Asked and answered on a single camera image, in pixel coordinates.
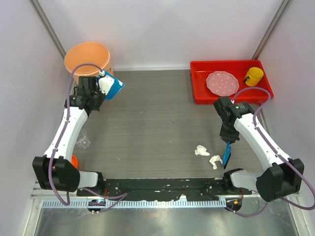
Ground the blue plastic dustpan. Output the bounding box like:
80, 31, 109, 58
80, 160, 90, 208
105, 72, 125, 100

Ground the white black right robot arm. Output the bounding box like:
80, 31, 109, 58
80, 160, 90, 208
214, 96, 304, 202

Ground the peach plastic waste bin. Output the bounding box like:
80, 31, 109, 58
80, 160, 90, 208
64, 42, 114, 84

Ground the blue hand brush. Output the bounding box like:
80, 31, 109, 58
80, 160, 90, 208
222, 141, 231, 169

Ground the yellow mug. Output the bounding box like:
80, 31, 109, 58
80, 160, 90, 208
244, 67, 264, 87

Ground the clear plastic cup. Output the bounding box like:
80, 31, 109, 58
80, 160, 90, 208
75, 129, 91, 149

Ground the orange plastic bowl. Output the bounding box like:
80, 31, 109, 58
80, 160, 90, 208
71, 155, 78, 169

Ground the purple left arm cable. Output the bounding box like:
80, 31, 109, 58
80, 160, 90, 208
48, 63, 128, 213

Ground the red plastic tray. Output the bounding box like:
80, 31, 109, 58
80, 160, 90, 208
190, 60, 263, 105

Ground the curled paper scrap right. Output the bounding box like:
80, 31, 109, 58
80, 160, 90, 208
209, 155, 223, 170

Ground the pink dotted plate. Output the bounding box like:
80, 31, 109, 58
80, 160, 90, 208
206, 71, 239, 97

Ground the long paper scrap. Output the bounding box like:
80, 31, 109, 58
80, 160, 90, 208
194, 145, 210, 156

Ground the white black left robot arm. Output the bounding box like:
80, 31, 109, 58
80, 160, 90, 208
32, 76, 105, 196

